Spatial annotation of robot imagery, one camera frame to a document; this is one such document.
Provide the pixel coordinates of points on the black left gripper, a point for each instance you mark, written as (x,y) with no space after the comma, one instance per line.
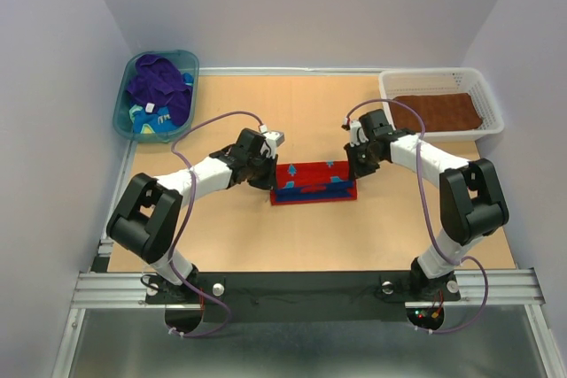
(268,181)

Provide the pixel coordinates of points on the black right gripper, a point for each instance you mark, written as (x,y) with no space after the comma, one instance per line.
(358,170)

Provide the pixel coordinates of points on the red towel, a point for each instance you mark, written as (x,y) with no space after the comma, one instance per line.
(313,182)

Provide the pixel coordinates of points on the brown towel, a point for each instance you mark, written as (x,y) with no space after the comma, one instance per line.
(439,113)

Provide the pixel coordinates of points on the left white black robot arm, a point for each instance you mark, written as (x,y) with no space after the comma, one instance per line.
(145,219)

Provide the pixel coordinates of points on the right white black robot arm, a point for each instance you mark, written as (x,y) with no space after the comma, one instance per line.
(471,202)

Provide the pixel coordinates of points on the white plastic mesh basket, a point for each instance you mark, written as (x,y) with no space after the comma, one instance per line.
(441,81)

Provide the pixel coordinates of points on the blue towel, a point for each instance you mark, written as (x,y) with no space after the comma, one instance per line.
(150,119)

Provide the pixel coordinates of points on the teal plastic bin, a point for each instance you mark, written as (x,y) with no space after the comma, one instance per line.
(186,62)

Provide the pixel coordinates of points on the purple towel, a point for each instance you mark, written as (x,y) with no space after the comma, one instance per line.
(159,82)

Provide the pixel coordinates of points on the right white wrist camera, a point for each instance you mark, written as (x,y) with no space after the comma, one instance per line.
(355,131)

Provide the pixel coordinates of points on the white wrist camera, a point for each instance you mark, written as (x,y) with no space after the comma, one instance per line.
(355,131)
(272,140)

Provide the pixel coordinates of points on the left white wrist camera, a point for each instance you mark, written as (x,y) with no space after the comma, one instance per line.
(272,140)

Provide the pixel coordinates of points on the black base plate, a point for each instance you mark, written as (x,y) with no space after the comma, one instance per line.
(322,296)

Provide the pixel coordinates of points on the aluminium rail frame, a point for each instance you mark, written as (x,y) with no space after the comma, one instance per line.
(239,230)

